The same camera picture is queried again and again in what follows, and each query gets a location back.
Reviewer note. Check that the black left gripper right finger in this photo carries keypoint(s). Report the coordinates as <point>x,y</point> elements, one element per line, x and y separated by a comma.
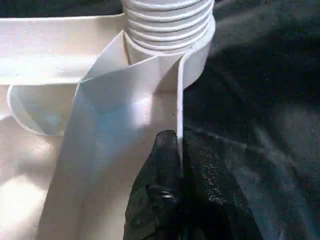
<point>212,200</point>

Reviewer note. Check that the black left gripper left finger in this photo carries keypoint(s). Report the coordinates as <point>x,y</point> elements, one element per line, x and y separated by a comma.
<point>157,195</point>

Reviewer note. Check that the white plastic table top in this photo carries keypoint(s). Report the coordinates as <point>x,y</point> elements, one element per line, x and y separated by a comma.
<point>75,125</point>

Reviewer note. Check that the white plastic table leg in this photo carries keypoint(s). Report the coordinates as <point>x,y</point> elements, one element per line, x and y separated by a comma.
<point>167,25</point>

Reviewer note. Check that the black table mat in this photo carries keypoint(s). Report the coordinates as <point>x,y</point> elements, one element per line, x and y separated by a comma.
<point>262,100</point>

